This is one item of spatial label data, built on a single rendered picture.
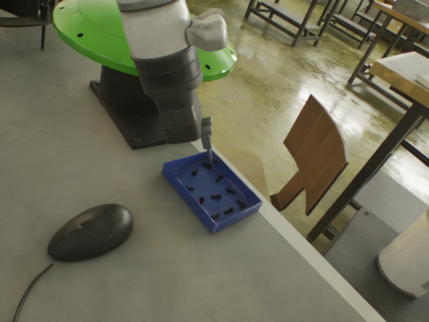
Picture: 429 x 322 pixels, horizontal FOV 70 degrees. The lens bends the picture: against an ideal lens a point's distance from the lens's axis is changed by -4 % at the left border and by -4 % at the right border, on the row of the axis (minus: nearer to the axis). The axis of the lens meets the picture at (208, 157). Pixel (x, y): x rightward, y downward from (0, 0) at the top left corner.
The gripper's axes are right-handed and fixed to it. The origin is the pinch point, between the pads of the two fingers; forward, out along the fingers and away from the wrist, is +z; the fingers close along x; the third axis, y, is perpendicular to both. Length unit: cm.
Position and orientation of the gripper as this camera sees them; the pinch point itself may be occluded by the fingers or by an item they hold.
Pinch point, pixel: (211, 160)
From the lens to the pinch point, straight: 47.2
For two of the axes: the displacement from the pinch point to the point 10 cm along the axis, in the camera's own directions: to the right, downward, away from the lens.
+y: -9.8, 1.3, 1.2
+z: 1.8, 7.6, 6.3
